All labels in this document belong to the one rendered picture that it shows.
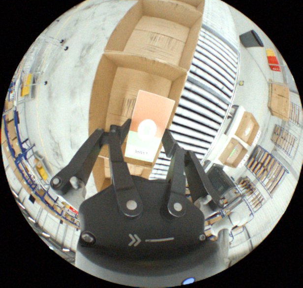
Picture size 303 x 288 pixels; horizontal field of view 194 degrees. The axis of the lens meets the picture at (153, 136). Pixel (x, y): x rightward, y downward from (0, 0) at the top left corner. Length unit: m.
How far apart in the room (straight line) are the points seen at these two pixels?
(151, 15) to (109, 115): 0.64
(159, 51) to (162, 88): 0.19
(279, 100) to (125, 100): 4.51
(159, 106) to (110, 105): 0.34
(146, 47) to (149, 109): 0.39
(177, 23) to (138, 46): 0.30
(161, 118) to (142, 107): 0.04
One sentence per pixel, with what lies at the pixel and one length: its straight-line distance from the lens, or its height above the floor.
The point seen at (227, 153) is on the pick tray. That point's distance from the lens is 1.04.
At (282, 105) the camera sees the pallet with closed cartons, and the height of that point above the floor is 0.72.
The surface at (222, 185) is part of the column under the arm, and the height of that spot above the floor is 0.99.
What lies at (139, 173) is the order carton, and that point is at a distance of 0.67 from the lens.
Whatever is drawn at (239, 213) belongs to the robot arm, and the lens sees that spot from 1.02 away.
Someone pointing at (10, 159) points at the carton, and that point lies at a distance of 4.87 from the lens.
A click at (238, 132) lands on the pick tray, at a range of 1.06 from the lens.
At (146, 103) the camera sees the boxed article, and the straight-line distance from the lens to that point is 0.18.
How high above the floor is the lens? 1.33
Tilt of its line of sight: 66 degrees down
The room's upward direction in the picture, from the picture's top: 172 degrees clockwise
